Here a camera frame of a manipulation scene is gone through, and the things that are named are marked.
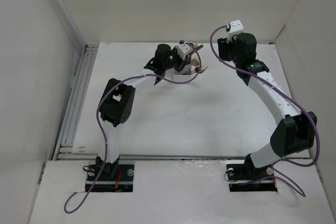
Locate white three-compartment utensil holder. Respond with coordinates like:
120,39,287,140
172,65,192,83

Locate rose gold fork green handle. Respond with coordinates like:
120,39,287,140
190,66,207,74

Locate brown grey chopstick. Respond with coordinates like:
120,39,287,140
195,44,204,51

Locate beige plastic spoon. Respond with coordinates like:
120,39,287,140
190,58,200,67

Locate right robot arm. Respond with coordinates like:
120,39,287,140
217,33,317,179

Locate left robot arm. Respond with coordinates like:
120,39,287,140
95,40,197,180

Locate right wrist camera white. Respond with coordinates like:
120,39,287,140
226,19,244,42

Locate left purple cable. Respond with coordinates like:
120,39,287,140
64,41,203,214

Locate aluminium rail front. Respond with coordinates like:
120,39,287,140
119,154,245,164

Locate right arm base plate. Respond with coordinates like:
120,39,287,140
224,163,278,193

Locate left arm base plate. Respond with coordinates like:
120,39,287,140
83,164,134,193

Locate aluminium frame left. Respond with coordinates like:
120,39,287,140
51,44,99,161

